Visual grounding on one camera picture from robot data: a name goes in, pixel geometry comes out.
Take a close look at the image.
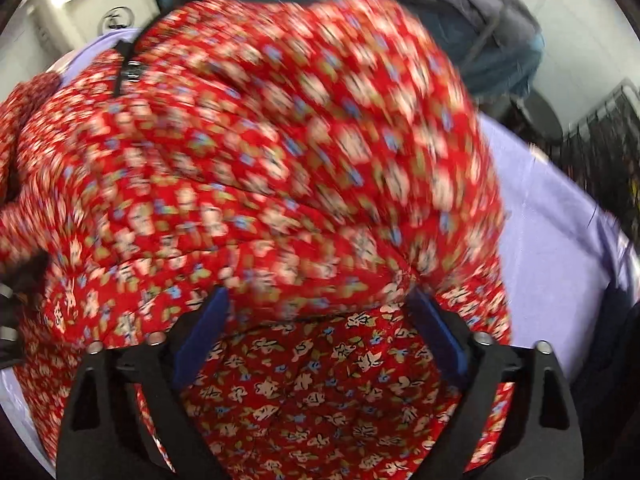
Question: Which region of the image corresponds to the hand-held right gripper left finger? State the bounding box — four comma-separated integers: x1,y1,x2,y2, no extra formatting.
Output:
56,287,231,480

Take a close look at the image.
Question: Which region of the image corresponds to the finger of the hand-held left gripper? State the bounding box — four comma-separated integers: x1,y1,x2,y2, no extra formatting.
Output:
0,252,51,363

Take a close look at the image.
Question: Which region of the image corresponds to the purple floral bed sheet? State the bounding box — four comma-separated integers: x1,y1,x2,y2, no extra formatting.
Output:
0,29,638,466

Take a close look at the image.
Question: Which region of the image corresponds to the white machine with display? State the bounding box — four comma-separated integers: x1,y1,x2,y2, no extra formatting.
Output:
15,0,161,56

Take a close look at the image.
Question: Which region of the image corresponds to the black wire rack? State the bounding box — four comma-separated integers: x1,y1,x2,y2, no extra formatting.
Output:
550,80,640,226

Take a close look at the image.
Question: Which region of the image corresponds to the black stool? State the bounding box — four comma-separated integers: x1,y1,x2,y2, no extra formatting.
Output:
510,87,566,141

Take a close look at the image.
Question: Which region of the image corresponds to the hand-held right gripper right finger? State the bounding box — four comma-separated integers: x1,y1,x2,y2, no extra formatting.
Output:
410,287,587,480

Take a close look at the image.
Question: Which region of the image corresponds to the red floral quilted jacket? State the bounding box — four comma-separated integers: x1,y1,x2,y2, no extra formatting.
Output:
0,0,516,480

